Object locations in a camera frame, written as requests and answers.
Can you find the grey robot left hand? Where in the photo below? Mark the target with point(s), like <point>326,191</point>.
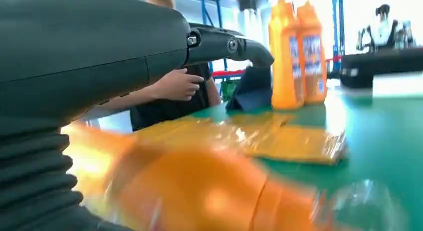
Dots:
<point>82,47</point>

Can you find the orange drink bottle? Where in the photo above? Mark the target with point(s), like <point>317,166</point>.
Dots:
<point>281,74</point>
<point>198,189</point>
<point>314,80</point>

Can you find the ribbed grey robot left arm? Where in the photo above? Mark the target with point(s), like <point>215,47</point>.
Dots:
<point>29,183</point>

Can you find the person's hand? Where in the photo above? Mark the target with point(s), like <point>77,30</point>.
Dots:
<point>175,85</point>

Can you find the blue metal rack leg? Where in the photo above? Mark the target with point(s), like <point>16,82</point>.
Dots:
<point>219,11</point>
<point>338,24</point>

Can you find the red barrier bar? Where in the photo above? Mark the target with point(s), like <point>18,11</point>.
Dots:
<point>228,73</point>

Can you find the dark blue tablet case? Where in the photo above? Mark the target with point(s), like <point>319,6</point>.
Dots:
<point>252,90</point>

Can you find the yellow plastic sheet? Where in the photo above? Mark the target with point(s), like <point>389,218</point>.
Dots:
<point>297,143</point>

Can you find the black carry case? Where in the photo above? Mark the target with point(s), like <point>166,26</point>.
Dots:
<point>380,66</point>

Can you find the background person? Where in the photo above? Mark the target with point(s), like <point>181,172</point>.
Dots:
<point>381,28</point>

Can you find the green table mat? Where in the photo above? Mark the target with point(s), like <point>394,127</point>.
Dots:
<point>380,140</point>

